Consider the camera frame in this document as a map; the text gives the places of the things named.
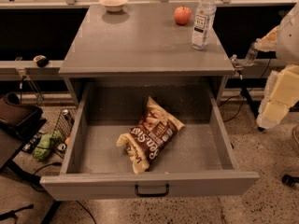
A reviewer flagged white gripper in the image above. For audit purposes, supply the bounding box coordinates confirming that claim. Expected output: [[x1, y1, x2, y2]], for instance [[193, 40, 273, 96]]
[[256, 65, 299, 129]]

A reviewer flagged black caster wheel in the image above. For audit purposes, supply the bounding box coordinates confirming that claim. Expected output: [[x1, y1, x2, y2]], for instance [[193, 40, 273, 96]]
[[282, 175, 299, 187]]

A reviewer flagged grey cabinet counter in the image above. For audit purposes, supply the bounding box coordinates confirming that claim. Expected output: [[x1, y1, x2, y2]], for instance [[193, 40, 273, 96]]
[[58, 1, 235, 106]]

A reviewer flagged brown chip bag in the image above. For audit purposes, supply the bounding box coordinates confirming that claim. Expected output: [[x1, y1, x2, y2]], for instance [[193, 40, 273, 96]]
[[117, 97, 184, 174]]

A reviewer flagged small clear water bottle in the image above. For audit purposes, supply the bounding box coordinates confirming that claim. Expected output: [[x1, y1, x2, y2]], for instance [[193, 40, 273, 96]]
[[244, 38, 259, 66]]

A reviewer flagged open grey top drawer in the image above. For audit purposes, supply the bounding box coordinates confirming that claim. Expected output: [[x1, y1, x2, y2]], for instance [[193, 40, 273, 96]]
[[40, 83, 259, 201]]

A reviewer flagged metal clamp on rail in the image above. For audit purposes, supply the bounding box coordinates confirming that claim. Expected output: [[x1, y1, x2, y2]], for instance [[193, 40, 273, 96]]
[[230, 54, 243, 79]]

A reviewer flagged soda can in basket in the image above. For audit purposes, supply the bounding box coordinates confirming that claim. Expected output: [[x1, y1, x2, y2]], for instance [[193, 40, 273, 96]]
[[62, 109, 74, 126]]

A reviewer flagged large clear water bottle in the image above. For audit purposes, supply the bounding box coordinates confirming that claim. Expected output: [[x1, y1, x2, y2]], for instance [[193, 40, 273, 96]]
[[192, 0, 217, 50]]

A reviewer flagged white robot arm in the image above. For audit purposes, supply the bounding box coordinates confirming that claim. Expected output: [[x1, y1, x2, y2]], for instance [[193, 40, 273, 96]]
[[254, 4, 299, 129]]

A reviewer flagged red apple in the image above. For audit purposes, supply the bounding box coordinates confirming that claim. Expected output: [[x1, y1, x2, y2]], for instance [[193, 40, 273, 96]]
[[174, 6, 192, 25]]

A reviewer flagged black tape measure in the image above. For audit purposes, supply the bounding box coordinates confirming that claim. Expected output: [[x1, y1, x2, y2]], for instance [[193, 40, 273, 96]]
[[33, 55, 50, 68]]

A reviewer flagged green snack bag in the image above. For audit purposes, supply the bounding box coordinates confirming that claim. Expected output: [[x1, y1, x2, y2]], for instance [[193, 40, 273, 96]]
[[33, 131, 63, 161]]

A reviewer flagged black wire basket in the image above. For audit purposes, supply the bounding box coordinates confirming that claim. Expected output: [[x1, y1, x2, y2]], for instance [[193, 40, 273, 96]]
[[52, 108, 76, 157]]

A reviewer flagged white bowl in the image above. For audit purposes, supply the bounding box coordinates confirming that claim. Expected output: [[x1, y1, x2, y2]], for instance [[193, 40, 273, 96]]
[[99, 0, 128, 12]]

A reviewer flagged black drawer handle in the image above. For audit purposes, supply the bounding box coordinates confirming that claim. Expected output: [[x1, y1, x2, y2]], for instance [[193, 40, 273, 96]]
[[135, 184, 169, 198]]

